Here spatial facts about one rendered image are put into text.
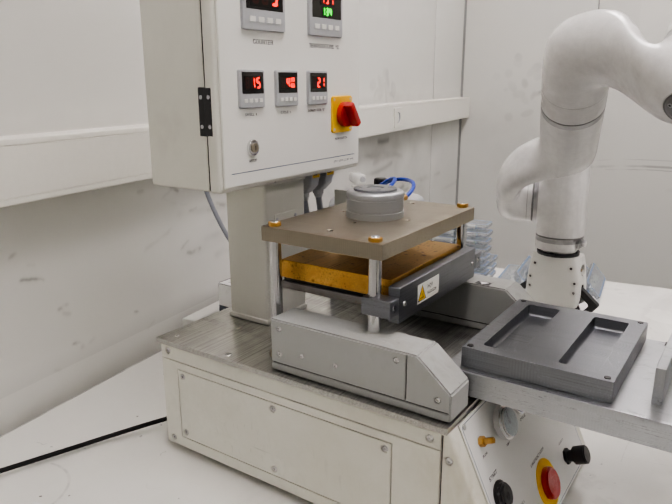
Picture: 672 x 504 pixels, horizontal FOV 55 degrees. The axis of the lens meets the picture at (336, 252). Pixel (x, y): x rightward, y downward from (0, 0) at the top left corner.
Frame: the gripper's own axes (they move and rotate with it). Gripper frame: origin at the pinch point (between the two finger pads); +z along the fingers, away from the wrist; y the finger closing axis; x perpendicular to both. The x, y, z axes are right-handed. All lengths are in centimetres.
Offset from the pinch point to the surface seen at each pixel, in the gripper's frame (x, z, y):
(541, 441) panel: 39.0, 0.2, -14.1
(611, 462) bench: 24.9, 8.3, -19.5
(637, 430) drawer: 51, -12, -28
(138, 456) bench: 68, 8, 35
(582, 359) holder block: 44, -15, -20
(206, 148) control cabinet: 62, -38, 23
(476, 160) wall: -180, -7, 110
